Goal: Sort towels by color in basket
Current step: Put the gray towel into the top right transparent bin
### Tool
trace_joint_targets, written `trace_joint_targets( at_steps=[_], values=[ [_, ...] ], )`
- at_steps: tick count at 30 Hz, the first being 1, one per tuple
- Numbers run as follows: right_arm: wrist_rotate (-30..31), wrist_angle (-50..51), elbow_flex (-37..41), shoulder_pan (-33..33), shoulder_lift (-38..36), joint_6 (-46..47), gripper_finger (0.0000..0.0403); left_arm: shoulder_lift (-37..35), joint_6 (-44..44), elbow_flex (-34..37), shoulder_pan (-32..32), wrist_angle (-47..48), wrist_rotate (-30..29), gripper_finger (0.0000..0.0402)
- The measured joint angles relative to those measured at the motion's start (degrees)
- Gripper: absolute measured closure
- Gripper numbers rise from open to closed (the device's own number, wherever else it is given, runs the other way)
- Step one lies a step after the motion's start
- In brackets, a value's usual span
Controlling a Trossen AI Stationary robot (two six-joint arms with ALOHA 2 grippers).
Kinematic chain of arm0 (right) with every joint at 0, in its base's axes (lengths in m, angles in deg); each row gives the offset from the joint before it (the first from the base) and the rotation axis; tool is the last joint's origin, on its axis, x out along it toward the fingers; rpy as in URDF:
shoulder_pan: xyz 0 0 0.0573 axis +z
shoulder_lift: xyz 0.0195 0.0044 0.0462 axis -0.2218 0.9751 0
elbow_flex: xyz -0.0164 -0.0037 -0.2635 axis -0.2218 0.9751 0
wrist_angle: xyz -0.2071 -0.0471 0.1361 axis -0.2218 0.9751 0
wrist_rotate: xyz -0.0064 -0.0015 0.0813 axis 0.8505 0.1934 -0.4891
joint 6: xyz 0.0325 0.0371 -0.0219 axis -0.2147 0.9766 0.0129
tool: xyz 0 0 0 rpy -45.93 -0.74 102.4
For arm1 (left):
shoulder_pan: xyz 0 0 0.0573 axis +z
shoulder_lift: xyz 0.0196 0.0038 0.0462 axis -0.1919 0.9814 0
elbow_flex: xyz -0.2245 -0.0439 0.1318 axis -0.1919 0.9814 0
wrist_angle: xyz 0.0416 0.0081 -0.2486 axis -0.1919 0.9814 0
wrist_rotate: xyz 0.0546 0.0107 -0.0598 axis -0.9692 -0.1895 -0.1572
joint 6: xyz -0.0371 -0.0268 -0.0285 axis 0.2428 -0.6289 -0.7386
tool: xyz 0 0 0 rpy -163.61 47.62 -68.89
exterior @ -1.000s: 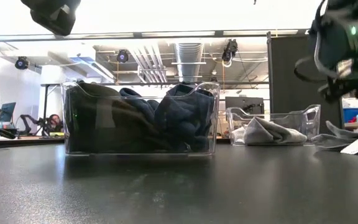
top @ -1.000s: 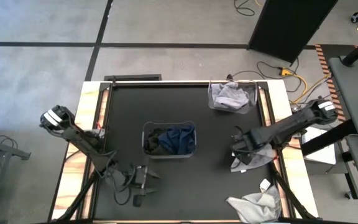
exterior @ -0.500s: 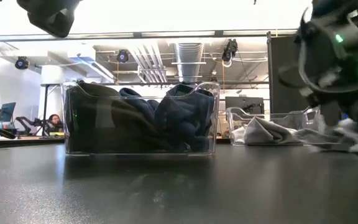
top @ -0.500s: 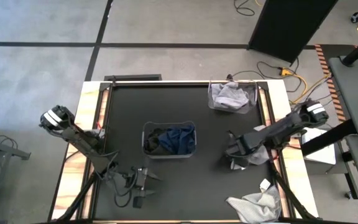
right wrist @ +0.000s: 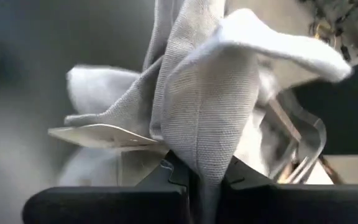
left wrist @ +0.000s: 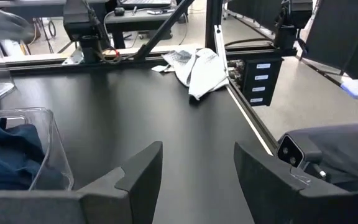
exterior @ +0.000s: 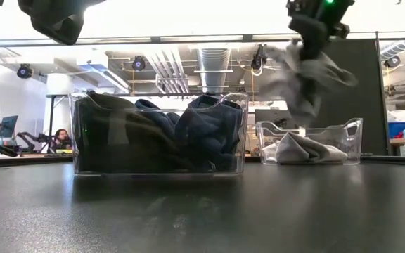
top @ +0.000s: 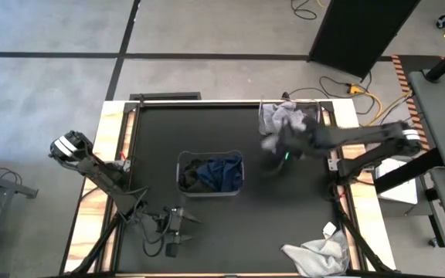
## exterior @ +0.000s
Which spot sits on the navy blue towel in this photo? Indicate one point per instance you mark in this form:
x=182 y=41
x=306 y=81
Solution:
x=209 y=133

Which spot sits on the person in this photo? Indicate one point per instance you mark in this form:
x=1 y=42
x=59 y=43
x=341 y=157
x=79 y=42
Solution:
x=62 y=138

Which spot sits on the blue storage bin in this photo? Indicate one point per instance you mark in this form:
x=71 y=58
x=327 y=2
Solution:
x=395 y=129

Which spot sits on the black round ceiling camera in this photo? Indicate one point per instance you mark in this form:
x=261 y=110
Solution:
x=24 y=71
x=392 y=62
x=138 y=64

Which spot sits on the silver ventilation duct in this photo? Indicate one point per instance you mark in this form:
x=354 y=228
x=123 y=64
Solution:
x=213 y=63

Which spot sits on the clear plastic basket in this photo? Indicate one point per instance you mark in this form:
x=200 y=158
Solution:
x=350 y=140
x=153 y=170

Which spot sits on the white ceiling conduit bundle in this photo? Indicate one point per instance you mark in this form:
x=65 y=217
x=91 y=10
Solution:
x=169 y=70

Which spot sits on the dark computer monitor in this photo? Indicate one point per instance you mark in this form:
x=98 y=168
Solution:
x=9 y=126

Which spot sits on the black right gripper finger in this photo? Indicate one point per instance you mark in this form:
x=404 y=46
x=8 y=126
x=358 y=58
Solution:
x=311 y=38

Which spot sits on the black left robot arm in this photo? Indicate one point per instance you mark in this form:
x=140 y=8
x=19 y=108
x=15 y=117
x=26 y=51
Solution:
x=55 y=17

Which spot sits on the black partition panel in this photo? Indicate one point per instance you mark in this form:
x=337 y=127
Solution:
x=360 y=105

